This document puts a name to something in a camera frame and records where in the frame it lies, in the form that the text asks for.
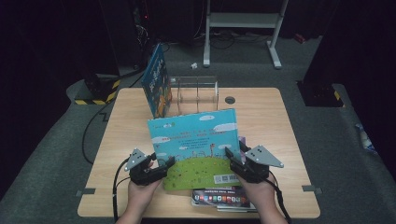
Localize blue white packet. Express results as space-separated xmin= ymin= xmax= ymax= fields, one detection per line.
xmin=355 ymin=123 xmax=377 ymax=155

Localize person's right hand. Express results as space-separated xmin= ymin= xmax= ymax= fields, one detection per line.
xmin=237 ymin=176 xmax=278 ymax=215

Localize white book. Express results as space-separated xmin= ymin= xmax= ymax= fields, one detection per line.
xmin=191 ymin=199 xmax=259 ymax=214

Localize right hand-held gripper cable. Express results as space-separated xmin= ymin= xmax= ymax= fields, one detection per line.
xmin=266 ymin=177 xmax=292 ymax=224

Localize black cable bundle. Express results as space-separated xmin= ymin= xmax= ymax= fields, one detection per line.
xmin=129 ymin=6 xmax=172 ymax=88

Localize light blue illustrated picture book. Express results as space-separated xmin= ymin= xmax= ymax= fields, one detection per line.
xmin=147 ymin=107 xmax=244 ymax=191

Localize black floor cable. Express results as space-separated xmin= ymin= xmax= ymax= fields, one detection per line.
xmin=81 ymin=98 xmax=116 ymax=165

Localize person's left hand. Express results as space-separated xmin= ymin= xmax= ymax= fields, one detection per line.
xmin=126 ymin=178 xmax=163 ymax=213

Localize dark blue picture book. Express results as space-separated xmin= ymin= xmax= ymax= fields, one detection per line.
xmin=140 ymin=42 xmax=173 ymax=119

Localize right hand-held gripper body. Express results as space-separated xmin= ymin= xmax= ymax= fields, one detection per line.
xmin=231 ymin=145 xmax=285 ymax=184

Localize clear acrylic book rack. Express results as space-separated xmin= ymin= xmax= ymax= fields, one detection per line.
xmin=167 ymin=75 xmax=219 ymax=118

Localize white frame desk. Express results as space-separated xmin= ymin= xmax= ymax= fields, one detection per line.
xmin=203 ymin=0 xmax=289 ymax=70

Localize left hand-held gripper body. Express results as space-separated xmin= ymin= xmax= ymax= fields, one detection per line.
xmin=124 ymin=147 xmax=168 ymax=187

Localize black computer cabinet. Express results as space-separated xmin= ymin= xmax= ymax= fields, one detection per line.
xmin=99 ymin=0 xmax=150 ymax=69

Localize black yellow striped stand base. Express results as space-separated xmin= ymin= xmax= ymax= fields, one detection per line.
xmin=74 ymin=74 xmax=121 ymax=105
xmin=297 ymin=81 xmax=345 ymax=108

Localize hand-held gripper cable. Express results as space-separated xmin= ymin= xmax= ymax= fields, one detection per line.
xmin=111 ymin=157 xmax=134 ymax=222
xmin=266 ymin=177 xmax=292 ymax=224

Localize left hand-held gripper cable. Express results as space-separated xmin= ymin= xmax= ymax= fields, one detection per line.
xmin=111 ymin=157 xmax=134 ymax=222

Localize cables under white desk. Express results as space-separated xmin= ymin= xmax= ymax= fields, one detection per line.
xmin=192 ymin=29 xmax=272 ymax=50

